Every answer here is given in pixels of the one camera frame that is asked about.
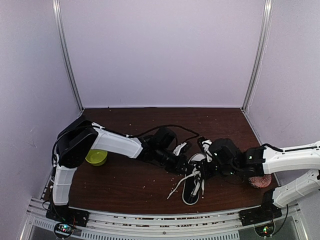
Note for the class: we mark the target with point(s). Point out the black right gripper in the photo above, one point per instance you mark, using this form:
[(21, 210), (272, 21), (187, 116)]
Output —
[(206, 173)]

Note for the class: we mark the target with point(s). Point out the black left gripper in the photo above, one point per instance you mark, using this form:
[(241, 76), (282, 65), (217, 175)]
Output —
[(177, 168)]

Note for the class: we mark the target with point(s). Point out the black white canvas sneaker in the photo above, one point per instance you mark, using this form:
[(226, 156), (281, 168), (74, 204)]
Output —
[(193, 181)]

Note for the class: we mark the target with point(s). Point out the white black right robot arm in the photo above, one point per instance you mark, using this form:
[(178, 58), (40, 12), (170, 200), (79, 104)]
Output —
[(222, 154)]

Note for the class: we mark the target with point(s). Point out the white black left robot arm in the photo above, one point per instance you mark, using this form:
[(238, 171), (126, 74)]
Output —
[(79, 139)]

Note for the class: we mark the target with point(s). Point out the red patterned bowl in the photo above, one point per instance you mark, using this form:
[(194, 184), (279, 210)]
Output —
[(260, 182)]

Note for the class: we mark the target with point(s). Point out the lime green bowl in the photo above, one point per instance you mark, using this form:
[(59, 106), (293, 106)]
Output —
[(96, 157)]

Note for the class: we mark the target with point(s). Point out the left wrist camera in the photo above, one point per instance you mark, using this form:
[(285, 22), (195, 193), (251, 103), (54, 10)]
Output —
[(182, 148)]

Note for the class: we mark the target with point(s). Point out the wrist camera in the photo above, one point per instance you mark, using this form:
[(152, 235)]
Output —
[(204, 145), (182, 148)]

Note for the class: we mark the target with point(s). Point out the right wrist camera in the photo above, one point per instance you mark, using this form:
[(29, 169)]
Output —
[(204, 145)]

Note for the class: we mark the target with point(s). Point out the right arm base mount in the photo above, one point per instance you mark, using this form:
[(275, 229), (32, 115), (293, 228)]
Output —
[(267, 211)]

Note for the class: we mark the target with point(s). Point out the front aluminium rail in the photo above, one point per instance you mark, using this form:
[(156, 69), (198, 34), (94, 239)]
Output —
[(104, 225)]

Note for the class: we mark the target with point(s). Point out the right aluminium frame post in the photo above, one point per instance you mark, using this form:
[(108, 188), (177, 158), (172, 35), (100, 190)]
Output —
[(262, 43)]

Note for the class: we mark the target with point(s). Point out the aluminium frame post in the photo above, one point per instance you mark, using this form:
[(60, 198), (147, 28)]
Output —
[(262, 43), (65, 53)]

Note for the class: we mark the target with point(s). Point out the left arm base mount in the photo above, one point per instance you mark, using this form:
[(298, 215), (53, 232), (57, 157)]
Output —
[(67, 215)]

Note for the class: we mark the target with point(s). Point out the left aluminium frame post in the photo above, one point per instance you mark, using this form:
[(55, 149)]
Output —
[(65, 53)]

